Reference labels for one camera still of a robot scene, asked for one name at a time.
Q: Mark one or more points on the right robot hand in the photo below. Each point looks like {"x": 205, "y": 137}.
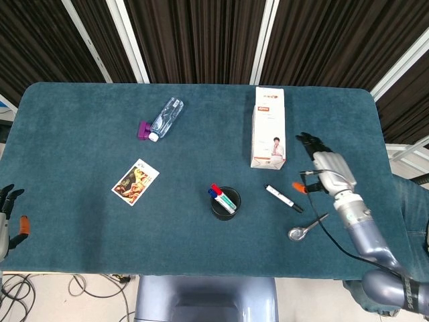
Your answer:
{"x": 332, "y": 167}

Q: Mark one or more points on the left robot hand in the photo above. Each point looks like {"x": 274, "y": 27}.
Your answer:
{"x": 5, "y": 231}

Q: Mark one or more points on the black cap whiteboard marker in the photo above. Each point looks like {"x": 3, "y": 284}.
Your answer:
{"x": 283, "y": 198}

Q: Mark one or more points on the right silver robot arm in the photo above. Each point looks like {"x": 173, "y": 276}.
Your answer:
{"x": 365, "y": 231}

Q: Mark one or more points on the red cap whiteboard marker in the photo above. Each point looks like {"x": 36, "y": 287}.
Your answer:
{"x": 218, "y": 190}

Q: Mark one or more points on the black mesh pen cup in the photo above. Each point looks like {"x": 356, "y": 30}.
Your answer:
{"x": 221, "y": 214}

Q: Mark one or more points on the blue cap whiteboard marker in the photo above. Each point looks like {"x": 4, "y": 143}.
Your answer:
{"x": 212, "y": 193}

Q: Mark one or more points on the white carton box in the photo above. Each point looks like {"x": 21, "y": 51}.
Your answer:
{"x": 268, "y": 134}

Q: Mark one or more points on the metal spoon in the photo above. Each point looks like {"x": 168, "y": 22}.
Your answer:
{"x": 296, "y": 233}

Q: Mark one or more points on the blue denim jeans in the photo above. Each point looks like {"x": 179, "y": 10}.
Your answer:
{"x": 412, "y": 214}

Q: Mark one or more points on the printed picture card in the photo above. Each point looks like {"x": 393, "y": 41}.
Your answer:
{"x": 134, "y": 182}

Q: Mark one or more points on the teal velvet table cloth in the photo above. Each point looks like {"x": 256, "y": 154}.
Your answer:
{"x": 184, "y": 241}

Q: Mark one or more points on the purple plastic block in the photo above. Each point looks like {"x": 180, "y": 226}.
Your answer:
{"x": 143, "y": 131}

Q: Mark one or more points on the clear plastic water bottle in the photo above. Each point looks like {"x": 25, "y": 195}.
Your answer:
{"x": 166, "y": 117}

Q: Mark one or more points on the dark brown curtain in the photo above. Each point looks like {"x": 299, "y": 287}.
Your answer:
{"x": 207, "y": 37}

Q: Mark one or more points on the blue grey robot torso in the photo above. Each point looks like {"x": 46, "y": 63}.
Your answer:
{"x": 204, "y": 298}

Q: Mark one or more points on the white metal rack frame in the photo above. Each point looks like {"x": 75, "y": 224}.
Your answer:
{"x": 407, "y": 157}

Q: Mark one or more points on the white frame post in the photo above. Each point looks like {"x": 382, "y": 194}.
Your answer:
{"x": 87, "y": 40}
{"x": 129, "y": 40}
{"x": 264, "y": 40}
{"x": 402, "y": 63}

